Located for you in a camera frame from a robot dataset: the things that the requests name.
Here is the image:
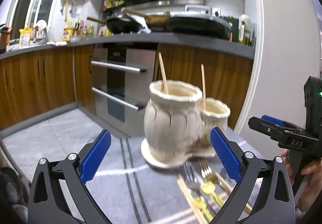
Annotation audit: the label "gold fork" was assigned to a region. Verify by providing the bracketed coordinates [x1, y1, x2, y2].
[198, 158, 226, 190]

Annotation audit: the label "yellow tulip plastic spoon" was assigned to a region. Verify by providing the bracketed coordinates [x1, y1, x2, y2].
[193, 197, 213, 223]

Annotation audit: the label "silver steel fork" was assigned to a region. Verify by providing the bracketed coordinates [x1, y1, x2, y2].
[183, 161, 217, 216]

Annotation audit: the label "grey kitchen countertop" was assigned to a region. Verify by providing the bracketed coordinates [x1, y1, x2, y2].
[1, 33, 255, 59]

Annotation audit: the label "person right hand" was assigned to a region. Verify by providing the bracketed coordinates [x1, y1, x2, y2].
[281, 149, 322, 214]

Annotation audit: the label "grey plaid table cloth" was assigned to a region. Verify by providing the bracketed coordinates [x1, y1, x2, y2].
[86, 137, 198, 223]

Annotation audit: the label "cream ceramic utensil holder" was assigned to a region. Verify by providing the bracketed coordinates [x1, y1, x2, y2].
[141, 80, 230, 169]

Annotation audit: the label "white oil dispenser bottle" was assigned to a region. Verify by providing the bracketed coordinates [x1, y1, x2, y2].
[238, 14, 252, 45]

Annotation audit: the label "large black lidded pan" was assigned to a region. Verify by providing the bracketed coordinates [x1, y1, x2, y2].
[165, 13, 231, 40]

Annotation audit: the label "wooden lower cabinets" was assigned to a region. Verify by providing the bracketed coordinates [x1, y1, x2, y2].
[1, 44, 253, 129]

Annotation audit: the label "built-in steel oven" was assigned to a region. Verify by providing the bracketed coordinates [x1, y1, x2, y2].
[91, 44, 156, 137]

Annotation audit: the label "yellow food package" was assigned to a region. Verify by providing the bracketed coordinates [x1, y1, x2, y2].
[19, 28, 33, 49]

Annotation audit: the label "yellow oil bottle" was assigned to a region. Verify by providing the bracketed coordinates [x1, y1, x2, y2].
[62, 27, 75, 42]

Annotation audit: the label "black wok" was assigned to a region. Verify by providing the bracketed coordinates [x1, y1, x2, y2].
[87, 14, 143, 34]

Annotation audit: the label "dark thermos jar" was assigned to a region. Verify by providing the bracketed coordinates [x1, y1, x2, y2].
[0, 24, 11, 54]

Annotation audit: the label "brown pan wooden handle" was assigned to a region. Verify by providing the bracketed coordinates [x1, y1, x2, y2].
[121, 7, 171, 32]

